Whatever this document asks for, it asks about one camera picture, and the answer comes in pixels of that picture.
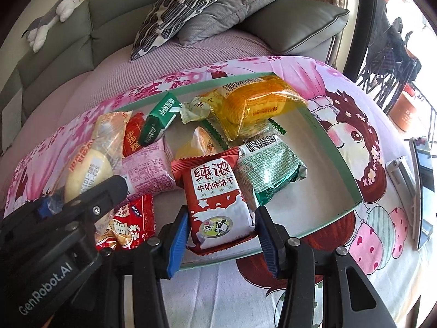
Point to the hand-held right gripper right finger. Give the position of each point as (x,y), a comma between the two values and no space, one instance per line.
(268,242)

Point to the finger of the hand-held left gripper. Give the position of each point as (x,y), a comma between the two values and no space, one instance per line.
(102,191)
(44,209)

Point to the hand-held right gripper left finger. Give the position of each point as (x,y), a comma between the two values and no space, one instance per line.
(176,246)

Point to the bread bun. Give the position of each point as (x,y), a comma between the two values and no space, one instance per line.
(85,167)

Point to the red cartoon snack packet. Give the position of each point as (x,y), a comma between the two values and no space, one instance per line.
(131,225)

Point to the pink snack packet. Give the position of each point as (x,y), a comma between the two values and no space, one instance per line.
(146,170)

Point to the teal cardboard box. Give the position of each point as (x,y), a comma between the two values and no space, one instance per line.
(307,205)

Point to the red white biscuit packet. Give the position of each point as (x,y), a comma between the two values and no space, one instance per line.
(215,205)

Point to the long red gold packet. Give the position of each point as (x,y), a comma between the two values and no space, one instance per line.
(133,133)

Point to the green foil snack packet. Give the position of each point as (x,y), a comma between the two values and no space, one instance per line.
(269,170)

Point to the small dark green packet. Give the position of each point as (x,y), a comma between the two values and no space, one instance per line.
(158,121)

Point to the orange white pastry packet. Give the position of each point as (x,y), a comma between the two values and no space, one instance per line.
(201,141)

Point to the clear packet with green edges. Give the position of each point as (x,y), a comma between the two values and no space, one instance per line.
(252,133)

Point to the pale green snack packet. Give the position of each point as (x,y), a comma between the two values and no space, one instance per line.
(194,109)

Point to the orange cake packet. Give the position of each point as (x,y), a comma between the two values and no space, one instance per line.
(259,104)

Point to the pink sofa cover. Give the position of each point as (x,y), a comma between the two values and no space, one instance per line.
(112,71)

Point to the silver metal phone stand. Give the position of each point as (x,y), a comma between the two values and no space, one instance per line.
(401,174)

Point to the dark screen smartphone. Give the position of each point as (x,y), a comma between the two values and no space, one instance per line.
(425,191)

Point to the pink printed blanket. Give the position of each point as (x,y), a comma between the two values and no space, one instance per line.
(341,92)

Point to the white grey plush toy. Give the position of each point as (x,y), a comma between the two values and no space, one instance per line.
(51,15)

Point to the brown flower pot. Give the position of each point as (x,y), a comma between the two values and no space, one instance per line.
(408,111)

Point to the black white patterned pillow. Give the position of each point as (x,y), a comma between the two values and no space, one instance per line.
(177,10)

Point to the black drying rack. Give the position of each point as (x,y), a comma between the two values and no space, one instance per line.
(385,61)

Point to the grey sofa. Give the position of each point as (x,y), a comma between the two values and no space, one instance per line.
(290,20)

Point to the grey pillow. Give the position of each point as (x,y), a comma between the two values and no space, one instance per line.
(235,10)

